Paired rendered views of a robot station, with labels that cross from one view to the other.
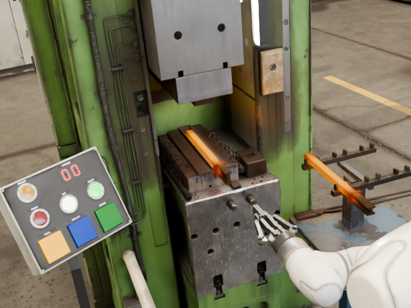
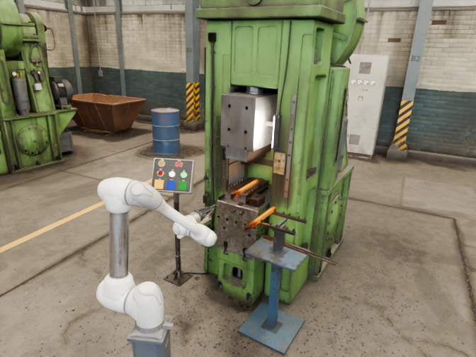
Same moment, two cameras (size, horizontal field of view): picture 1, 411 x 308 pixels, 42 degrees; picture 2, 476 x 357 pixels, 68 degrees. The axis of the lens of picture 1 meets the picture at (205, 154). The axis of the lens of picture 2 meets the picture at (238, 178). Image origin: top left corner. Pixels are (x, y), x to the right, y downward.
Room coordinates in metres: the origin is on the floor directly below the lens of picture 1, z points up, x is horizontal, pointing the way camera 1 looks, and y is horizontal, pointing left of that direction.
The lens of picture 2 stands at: (-0.06, -1.99, 2.08)
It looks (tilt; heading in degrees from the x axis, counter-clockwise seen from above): 20 degrees down; 48
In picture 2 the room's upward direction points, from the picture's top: 2 degrees clockwise
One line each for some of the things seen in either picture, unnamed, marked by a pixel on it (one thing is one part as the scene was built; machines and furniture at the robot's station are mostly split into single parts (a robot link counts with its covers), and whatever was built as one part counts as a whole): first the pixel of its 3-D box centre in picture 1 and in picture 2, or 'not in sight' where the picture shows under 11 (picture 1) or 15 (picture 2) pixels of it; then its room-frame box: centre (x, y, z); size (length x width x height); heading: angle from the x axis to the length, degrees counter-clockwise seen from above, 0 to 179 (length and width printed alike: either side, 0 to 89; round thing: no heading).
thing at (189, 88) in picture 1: (186, 69); (248, 148); (1.92, 0.04, 1.32); 0.42 x 0.20 x 0.10; 17
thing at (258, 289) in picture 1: (220, 287); (249, 261); (1.94, -0.01, 0.23); 0.55 x 0.37 x 0.47; 17
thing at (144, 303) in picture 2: not in sight; (147, 302); (0.66, -0.51, 0.77); 0.18 x 0.16 x 0.22; 119
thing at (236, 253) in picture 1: (212, 205); (251, 217); (1.94, -0.01, 0.69); 0.56 x 0.38 x 0.45; 17
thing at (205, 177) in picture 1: (195, 154); (247, 188); (1.92, 0.04, 0.96); 0.42 x 0.20 x 0.09; 17
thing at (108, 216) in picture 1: (108, 217); (182, 185); (1.44, 0.33, 1.01); 0.07 x 0.05 x 0.07; 132
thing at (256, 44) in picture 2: not in sight; (267, 54); (2.07, 0.04, 2.06); 0.44 x 0.41 x 0.47; 17
